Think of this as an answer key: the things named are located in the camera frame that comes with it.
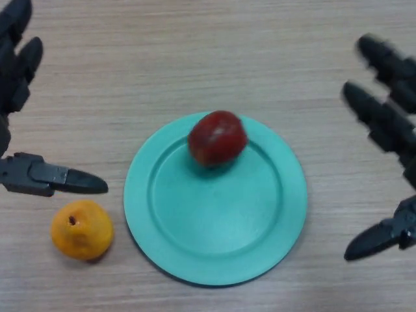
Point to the orange pear-shaped fruit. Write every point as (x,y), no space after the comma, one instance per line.
(81,234)

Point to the green round plate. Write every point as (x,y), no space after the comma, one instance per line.
(214,221)

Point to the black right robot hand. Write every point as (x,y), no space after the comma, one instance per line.
(390,126)

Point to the red apple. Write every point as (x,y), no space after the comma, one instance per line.
(217,139)

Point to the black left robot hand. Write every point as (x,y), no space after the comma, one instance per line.
(16,74)

